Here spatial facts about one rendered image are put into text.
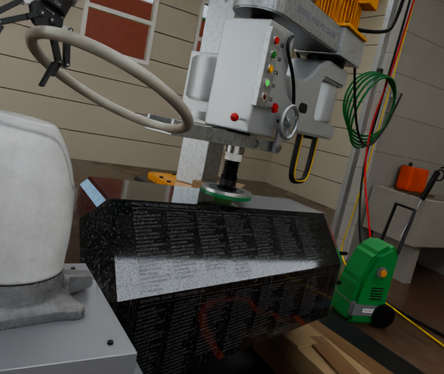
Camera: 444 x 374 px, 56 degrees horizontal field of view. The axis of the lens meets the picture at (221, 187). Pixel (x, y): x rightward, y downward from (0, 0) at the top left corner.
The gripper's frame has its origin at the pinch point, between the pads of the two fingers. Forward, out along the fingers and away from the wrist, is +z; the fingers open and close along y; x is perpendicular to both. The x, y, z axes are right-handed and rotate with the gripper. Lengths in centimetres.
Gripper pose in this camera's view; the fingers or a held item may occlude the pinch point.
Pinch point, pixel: (17, 65)
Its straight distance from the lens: 114.3
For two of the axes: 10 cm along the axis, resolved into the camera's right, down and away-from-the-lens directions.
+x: -6.4, -1.5, 7.5
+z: -4.1, 9.0, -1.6
